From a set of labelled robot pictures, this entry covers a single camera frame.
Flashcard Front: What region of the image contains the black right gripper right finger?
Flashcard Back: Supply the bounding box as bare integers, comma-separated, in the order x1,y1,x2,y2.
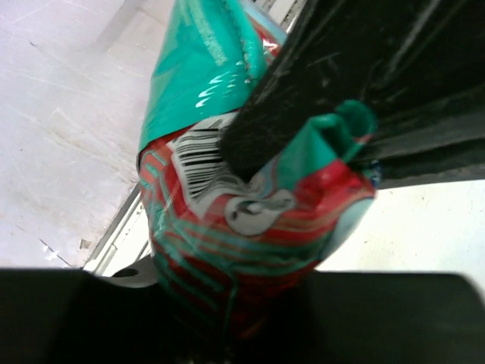
300,272,484,363

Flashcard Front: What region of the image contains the teal red snack pouch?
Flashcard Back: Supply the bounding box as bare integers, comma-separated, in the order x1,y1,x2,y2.
137,1,377,359

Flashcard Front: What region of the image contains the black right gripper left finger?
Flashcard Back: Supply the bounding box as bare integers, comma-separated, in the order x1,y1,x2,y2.
1,268,159,363

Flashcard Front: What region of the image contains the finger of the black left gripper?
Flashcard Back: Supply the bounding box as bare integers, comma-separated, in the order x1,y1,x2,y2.
221,1,484,188

